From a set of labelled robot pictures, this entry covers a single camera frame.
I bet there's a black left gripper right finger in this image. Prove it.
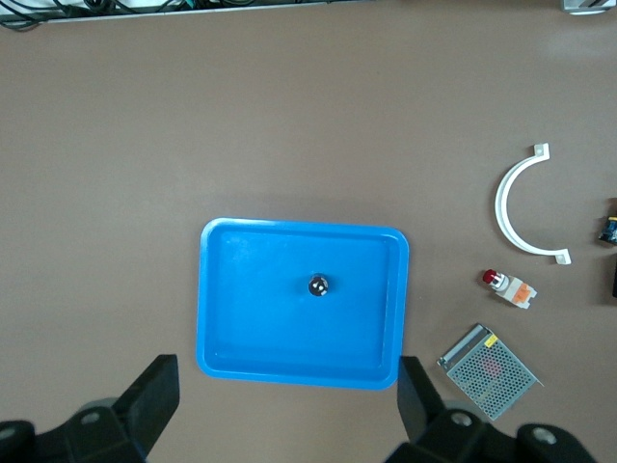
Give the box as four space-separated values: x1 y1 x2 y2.
385 355 597 463

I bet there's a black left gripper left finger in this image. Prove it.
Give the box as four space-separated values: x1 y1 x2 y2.
0 354 180 463

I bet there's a small black cylindrical capacitor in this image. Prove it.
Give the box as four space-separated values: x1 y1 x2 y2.
308 272 331 298

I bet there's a blue plastic tray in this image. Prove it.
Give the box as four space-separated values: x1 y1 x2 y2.
195 217 411 391

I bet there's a white plastic pipe clamp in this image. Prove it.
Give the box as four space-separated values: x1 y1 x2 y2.
495 142 574 266

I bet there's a red push button switch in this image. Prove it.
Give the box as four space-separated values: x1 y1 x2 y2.
482 268 539 311

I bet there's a black yellow button switch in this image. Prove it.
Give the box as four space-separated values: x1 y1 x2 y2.
597 196 617 247

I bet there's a black cable bundle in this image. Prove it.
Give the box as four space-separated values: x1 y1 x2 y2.
0 0 228 33

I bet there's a small metal mounting bracket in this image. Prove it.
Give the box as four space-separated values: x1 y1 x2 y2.
561 0 611 15

